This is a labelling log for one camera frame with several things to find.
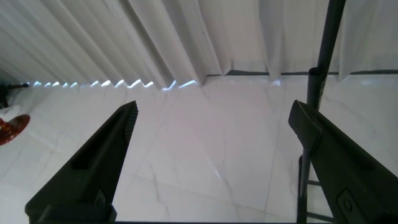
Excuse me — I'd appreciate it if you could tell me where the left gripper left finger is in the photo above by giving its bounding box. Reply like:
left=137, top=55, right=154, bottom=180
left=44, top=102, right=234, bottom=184
left=24, top=100, right=139, bottom=224

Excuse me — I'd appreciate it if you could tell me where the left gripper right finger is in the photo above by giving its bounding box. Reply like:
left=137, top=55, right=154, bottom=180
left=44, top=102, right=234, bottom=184
left=288, top=99, right=398, bottom=224

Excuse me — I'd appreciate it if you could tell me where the black clothes rack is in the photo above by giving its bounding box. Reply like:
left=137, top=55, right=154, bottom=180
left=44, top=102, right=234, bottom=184
left=297, top=0, right=346, bottom=224

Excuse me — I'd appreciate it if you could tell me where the brown round stand base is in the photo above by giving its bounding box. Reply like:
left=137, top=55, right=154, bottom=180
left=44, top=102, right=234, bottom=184
left=0, top=114, right=31, bottom=146

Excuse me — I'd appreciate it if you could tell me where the white curtain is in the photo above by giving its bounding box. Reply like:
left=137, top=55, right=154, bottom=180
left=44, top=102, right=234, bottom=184
left=0, top=0, right=398, bottom=91

